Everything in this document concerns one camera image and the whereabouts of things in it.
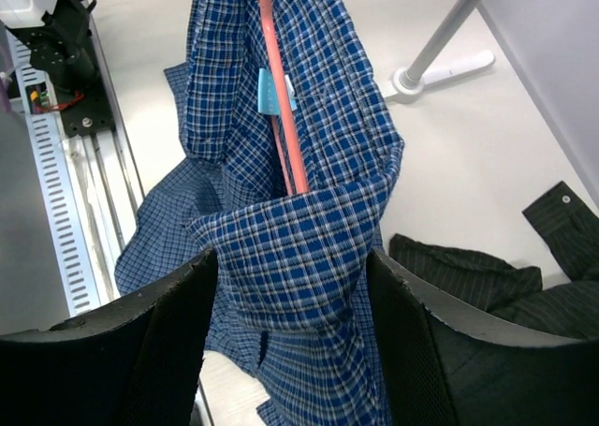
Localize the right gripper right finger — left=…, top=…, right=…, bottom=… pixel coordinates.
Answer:
left=366, top=249, right=598, bottom=425

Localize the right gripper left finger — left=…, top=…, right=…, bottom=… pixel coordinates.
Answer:
left=1, top=249, right=218, bottom=425

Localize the blue plaid shirt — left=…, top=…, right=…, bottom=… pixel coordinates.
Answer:
left=115, top=0, right=403, bottom=425

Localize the pink wire hanger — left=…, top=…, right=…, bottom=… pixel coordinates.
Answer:
left=256, top=0, right=309, bottom=195

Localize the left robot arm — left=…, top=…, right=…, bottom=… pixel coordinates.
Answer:
left=1, top=0, right=101, bottom=95

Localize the black striped shirt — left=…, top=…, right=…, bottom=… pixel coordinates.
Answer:
left=389, top=182, right=598, bottom=340

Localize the silver clothes rack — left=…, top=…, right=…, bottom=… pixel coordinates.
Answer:
left=381, top=0, right=496, bottom=104

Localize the aluminium mounting rail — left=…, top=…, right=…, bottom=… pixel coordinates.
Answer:
left=65, top=0, right=146, bottom=258

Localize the slotted cable duct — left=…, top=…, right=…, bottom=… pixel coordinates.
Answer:
left=6, top=33, right=100, bottom=316

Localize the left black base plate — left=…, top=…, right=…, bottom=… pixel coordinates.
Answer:
left=54, top=80, right=116, bottom=138

